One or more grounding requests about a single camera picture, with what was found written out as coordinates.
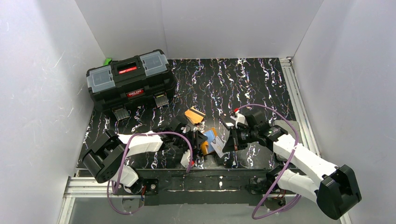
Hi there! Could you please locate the orange card holder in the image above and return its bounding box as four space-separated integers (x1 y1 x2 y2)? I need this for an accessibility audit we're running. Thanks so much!
200 127 217 155

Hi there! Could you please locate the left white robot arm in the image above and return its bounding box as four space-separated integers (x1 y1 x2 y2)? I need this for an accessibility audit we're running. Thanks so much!
81 119 208 194

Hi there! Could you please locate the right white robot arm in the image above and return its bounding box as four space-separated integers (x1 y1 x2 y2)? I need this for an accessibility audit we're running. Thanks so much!
219 112 362 220

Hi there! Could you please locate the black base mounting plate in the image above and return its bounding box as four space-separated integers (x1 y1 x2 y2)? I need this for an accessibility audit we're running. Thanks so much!
116 168 269 206

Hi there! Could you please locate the black toolbox with grey lids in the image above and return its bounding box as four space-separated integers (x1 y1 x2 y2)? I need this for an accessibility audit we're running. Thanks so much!
86 49 177 120

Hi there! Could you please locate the green object behind toolbox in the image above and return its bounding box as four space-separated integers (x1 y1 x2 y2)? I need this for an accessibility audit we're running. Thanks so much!
103 58 112 65

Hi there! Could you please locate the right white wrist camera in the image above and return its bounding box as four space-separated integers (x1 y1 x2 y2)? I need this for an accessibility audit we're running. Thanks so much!
234 108 248 127

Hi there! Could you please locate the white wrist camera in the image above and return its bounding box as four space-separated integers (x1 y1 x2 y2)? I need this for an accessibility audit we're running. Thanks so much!
234 108 248 127
180 150 195 168

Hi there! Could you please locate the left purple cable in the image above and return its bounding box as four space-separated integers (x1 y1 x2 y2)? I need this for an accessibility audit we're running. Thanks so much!
106 132 195 216

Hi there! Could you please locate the purple cable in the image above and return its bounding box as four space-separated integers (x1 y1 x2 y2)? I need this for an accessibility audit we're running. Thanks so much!
233 104 302 220
106 132 195 216

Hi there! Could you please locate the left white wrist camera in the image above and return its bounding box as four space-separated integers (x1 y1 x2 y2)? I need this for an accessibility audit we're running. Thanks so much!
180 150 195 168

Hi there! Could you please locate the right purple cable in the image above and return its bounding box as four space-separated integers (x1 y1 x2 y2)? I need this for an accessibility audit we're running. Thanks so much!
233 104 302 220

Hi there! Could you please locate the aluminium frame rail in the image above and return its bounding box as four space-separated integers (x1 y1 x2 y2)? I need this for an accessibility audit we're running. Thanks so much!
280 57 352 224

